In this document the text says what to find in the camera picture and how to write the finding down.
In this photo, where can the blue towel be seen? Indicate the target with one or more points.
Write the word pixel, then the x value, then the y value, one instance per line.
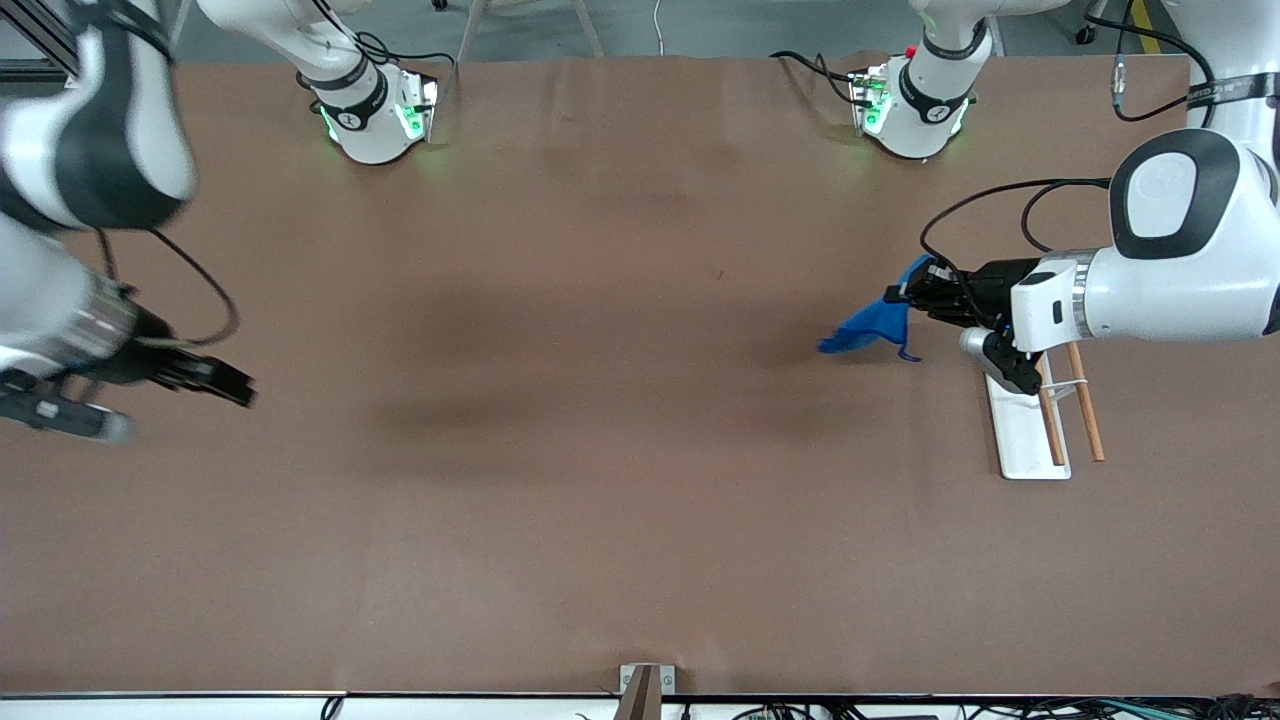
pixel 870 325

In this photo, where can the wooden stool legs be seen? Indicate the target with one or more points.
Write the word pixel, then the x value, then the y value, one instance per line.
pixel 480 25

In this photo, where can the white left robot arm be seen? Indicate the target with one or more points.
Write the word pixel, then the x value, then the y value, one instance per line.
pixel 1180 270

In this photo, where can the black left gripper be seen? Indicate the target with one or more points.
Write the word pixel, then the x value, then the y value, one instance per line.
pixel 990 288

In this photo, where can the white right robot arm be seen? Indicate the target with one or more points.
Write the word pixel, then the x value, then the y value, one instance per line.
pixel 90 140

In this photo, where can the aluminium frame profile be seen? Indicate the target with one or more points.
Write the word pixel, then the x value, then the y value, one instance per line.
pixel 40 30

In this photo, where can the metal table edge bracket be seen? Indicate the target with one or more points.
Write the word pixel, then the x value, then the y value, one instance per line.
pixel 640 690

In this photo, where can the wooden rack rod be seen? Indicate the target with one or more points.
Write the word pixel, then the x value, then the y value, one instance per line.
pixel 1087 410
pixel 1050 420

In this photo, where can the white rack base plate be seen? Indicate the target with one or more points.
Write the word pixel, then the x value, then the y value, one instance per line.
pixel 1020 430

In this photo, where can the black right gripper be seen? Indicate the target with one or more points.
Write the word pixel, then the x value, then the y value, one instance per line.
pixel 152 360

